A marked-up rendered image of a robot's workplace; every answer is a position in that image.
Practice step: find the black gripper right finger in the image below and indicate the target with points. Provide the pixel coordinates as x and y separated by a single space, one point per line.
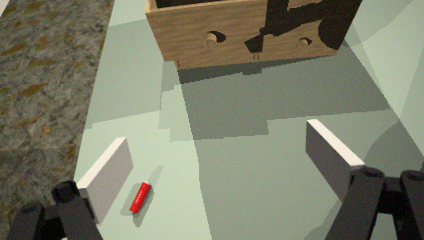
365 191

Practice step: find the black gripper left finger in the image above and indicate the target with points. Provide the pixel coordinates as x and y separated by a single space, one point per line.
69 217

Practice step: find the small wooden chest of drawers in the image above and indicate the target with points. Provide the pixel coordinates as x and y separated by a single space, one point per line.
352 15

